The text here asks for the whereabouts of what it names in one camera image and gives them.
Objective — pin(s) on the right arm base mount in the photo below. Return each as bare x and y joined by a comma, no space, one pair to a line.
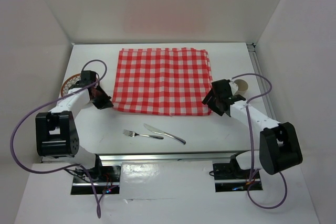
228,178

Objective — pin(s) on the red white checkered cloth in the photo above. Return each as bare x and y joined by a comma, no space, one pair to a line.
162,81

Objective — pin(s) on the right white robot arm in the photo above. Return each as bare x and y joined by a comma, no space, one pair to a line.
274,146

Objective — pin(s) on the silver table knife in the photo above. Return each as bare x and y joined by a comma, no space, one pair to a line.
155,130

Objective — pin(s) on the silver fork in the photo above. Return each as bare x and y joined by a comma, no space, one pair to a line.
134,134

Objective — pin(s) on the aluminium front rail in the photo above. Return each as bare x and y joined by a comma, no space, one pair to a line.
147,157

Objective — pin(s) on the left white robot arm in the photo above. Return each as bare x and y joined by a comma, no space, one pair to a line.
56,133

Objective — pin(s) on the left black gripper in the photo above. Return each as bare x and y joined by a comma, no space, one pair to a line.
105,102

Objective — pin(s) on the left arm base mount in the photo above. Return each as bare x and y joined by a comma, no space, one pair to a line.
106,180

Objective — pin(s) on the patterned plate brown rim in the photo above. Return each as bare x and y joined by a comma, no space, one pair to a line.
68,83

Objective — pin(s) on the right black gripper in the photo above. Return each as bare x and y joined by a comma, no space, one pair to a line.
210,103

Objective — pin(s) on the brown paper cup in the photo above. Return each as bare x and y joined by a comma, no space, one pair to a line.
242,86

